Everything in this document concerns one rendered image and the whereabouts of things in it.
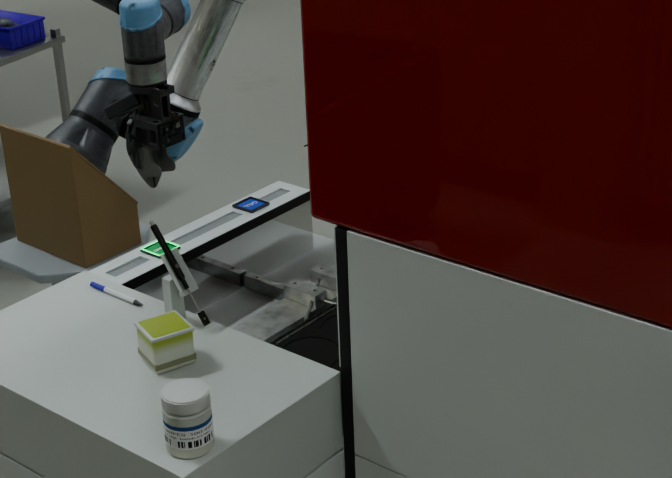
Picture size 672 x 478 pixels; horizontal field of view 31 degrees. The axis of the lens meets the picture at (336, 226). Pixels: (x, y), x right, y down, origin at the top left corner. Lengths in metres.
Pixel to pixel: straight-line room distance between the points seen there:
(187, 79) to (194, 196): 2.48
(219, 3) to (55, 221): 0.59
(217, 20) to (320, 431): 1.04
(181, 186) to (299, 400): 3.41
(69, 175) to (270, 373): 0.84
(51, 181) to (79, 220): 0.11
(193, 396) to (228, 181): 3.55
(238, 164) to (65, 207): 2.80
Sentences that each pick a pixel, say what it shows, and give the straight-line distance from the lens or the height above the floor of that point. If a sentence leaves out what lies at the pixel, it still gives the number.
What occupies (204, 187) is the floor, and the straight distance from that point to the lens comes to 5.22.
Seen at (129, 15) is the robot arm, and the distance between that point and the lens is 2.23.
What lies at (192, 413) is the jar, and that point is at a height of 1.04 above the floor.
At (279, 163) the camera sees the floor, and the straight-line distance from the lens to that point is 5.42.
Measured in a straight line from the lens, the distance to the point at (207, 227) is 2.52.
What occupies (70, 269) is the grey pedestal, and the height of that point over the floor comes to 0.82.
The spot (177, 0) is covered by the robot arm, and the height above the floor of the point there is 1.43.
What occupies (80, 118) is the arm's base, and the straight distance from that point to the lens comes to 2.73.
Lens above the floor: 1.99
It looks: 25 degrees down
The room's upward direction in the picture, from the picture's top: 2 degrees counter-clockwise
